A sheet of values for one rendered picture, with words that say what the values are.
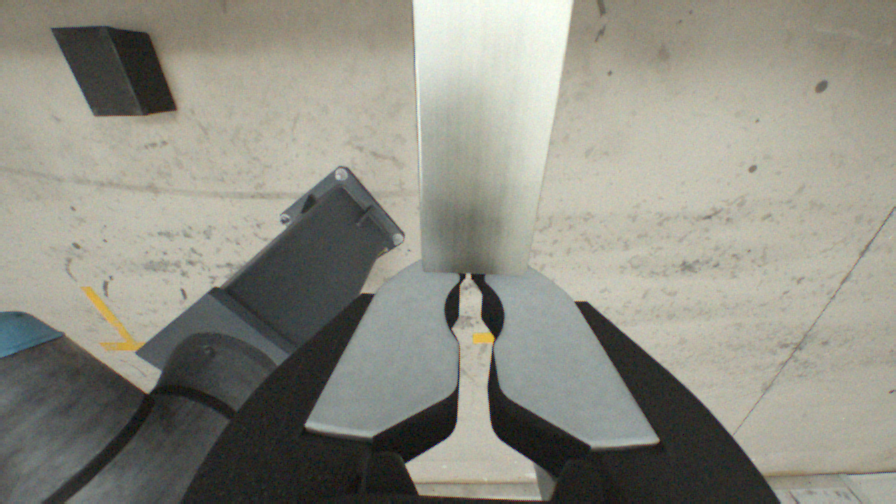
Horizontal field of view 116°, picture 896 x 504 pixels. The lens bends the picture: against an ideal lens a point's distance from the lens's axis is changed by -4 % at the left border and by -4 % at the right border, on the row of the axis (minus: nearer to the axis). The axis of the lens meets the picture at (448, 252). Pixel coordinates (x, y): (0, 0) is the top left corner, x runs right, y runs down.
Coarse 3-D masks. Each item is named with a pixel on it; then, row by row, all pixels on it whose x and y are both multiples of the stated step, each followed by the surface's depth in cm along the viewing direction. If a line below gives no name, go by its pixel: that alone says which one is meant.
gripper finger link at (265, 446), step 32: (352, 320) 8; (320, 352) 7; (288, 384) 6; (320, 384) 6; (256, 416) 5; (288, 416) 5; (224, 448) 5; (256, 448) 5; (288, 448) 5; (320, 448) 5; (352, 448) 5; (192, 480) 4; (224, 480) 4; (256, 480) 4; (288, 480) 4; (320, 480) 4; (352, 480) 5
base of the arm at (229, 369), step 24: (192, 336) 47; (216, 336) 47; (168, 360) 46; (192, 360) 44; (216, 360) 45; (240, 360) 46; (264, 360) 49; (168, 384) 42; (192, 384) 42; (216, 384) 43; (240, 384) 45; (216, 408) 42
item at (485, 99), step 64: (448, 0) 5; (512, 0) 5; (448, 64) 6; (512, 64) 6; (448, 128) 6; (512, 128) 6; (448, 192) 7; (512, 192) 7; (448, 256) 8; (512, 256) 8
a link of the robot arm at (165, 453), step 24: (144, 408) 35; (168, 408) 39; (192, 408) 40; (120, 432) 32; (144, 432) 34; (168, 432) 36; (192, 432) 38; (216, 432) 40; (96, 456) 29; (120, 456) 31; (144, 456) 33; (168, 456) 35; (192, 456) 37; (72, 480) 28; (96, 480) 29; (120, 480) 31; (144, 480) 32; (168, 480) 34
